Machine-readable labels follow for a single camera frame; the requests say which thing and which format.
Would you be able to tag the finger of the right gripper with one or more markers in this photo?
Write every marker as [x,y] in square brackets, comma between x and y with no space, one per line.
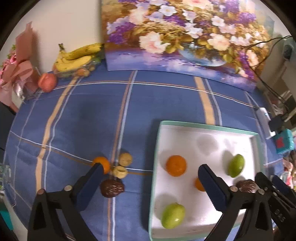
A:
[266,186]
[282,187]

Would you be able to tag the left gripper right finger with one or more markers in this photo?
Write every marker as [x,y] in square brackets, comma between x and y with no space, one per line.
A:
[256,223]

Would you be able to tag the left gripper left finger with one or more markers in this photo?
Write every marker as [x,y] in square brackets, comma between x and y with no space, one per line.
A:
[44,223]

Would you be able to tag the dark wrinkled fruit small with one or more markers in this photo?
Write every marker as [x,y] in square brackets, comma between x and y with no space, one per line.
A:
[248,186]

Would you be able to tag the green fruit far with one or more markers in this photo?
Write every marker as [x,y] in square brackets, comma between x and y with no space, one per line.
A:
[236,166]

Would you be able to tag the green fruit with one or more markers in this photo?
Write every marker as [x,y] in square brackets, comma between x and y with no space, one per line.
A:
[236,166]
[173,215]

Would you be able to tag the teal plastic box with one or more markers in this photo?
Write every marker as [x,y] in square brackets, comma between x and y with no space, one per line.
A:
[284,141]

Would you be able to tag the black power adapter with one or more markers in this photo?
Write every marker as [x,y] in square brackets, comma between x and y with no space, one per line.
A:
[276,124]

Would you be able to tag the orange tangerine in tray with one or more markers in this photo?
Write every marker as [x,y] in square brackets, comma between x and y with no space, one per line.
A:
[176,165]
[198,185]

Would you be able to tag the white power strip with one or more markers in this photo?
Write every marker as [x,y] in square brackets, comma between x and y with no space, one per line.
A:
[264,120]

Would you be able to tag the clear plastic bottle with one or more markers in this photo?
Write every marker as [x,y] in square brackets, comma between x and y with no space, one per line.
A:
[5,175]

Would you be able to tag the orange tangerine on cloth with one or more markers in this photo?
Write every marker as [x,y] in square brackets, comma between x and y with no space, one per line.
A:
[104,162]

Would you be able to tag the blue plaid tablecloth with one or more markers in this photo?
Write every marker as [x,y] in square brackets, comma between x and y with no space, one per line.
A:
[55,136]

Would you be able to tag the beige walnut lower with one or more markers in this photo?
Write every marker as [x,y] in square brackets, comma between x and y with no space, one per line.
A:
[120,172]

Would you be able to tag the beige walnut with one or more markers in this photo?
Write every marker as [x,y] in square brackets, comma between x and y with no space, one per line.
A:
[120,172]
[125,159]

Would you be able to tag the white tray with green rim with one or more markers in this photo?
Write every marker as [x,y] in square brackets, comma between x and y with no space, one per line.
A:
[188,158]

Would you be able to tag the green fruit near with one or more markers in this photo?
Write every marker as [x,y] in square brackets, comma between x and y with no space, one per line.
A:
[173,215]

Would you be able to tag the beige walnut upper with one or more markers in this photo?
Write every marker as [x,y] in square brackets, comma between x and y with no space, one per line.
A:
[125,159]

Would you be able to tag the red peach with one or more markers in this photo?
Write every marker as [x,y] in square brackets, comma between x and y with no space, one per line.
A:
[47,82]

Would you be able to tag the pink wrapped bouquet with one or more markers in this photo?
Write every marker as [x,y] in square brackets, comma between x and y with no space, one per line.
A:
[19,78]

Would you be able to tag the floral painting canvas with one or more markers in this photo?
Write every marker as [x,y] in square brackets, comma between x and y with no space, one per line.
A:
[225,41]

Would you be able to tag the glass fruit bowl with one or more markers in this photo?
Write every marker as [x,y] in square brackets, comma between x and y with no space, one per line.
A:
[81,67]

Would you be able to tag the banana bunch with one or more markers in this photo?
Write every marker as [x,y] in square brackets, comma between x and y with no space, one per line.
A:
[93,49]

